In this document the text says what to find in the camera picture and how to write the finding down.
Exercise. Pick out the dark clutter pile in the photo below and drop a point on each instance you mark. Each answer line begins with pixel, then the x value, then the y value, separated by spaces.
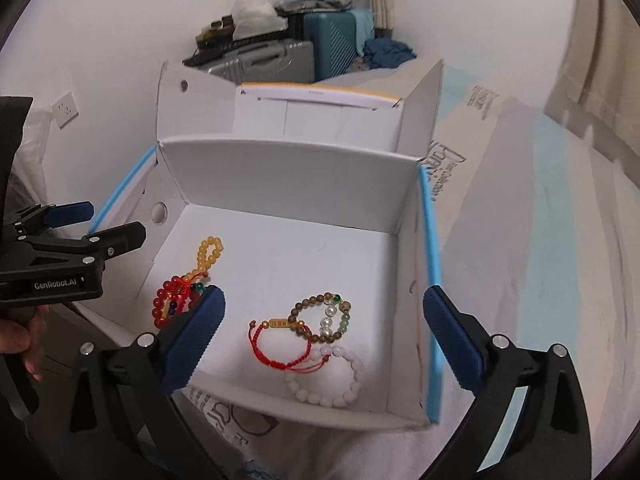
pixel 215 35

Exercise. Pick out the clear plastic bag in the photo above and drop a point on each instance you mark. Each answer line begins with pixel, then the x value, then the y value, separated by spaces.
pixel 257 17

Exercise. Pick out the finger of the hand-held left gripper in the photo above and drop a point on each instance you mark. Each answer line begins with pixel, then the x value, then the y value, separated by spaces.
pixel 115 242
pixel 70 212

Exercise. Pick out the silver suitcase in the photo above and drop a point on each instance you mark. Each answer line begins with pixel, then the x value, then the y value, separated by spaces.
pixel 270 62

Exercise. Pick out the teal suitcase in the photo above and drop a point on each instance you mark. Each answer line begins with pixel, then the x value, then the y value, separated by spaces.
pixel 332 40

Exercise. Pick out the white cardboard box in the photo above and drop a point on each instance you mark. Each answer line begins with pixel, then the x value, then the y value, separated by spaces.
pixel 300 240

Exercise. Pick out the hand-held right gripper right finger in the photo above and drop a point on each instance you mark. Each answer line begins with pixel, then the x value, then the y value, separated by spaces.
pixel 452 340

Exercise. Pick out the blue crumpled cloth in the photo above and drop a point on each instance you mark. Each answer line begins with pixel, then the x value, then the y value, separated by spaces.
pixel 387 52

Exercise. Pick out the person's left hand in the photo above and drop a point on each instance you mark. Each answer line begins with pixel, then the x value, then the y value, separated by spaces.
pixel 15 340

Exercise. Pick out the white wall socket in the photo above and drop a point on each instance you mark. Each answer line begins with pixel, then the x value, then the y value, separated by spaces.
pixel 65 110

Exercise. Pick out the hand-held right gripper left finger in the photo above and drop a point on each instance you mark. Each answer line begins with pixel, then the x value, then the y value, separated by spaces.
pixel 197 340

